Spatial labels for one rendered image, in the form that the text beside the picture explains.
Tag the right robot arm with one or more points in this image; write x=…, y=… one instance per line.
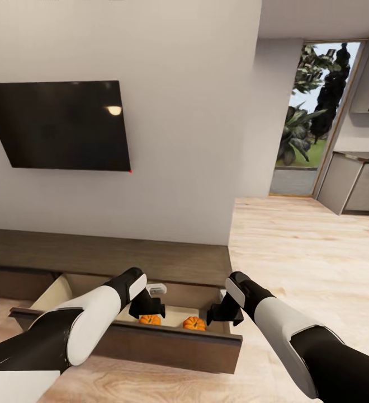
x=316, y=358

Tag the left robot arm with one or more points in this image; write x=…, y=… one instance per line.
x=32, y=361

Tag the pumpkin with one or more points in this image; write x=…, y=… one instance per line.
x=151, y=319
x=194, y=322

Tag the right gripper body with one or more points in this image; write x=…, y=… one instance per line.
x=221, y=312

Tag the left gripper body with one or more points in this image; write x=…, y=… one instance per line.
x=151, y=306

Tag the wall mounted tv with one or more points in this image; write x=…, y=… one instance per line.
x=74, y=125

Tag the fixed window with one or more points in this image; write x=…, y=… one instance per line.
x=324, y=77

